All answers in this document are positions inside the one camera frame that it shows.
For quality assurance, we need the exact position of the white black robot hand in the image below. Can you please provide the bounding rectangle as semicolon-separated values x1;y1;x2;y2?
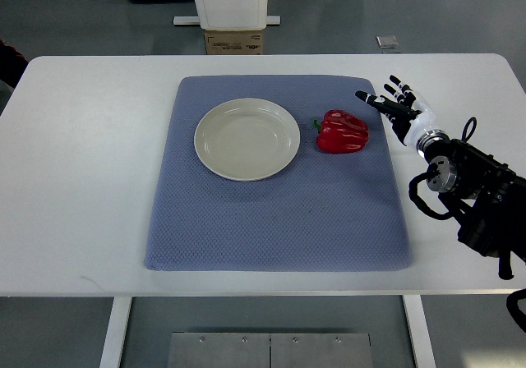
355;75;437;150

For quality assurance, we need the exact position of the red bell pepper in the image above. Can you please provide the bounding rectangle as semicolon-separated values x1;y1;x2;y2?
312;109;369;154

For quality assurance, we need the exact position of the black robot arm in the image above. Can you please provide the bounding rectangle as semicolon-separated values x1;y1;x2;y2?
408;117;525;280

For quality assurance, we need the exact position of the small grey floor plate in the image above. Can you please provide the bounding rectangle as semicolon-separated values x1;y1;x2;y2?
376;35;399;49

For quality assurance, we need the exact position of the cream ceramic plate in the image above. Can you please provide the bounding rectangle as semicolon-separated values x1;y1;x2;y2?
194;98;301;182

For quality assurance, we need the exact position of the blue textured mat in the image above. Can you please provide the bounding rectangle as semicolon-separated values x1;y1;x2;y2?
144;75;412;272

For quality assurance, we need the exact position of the cardboard box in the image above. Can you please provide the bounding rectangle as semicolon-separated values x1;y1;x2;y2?
204;30;263;55

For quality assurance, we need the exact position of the white right table leg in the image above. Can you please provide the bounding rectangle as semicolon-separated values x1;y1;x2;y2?
403;295;436;368

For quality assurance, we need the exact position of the white table leg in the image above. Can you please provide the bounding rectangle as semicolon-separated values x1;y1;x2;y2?
99;297;132;368
403;295;436;368

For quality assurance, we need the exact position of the white left table leg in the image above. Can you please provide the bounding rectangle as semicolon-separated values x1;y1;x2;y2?
99;297;132;368

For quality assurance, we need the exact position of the red black object at edge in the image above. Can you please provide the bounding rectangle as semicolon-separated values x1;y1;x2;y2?
0;40;29;89

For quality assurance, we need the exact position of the white pedestal stand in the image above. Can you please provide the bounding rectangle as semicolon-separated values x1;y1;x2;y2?
173;0;281;31

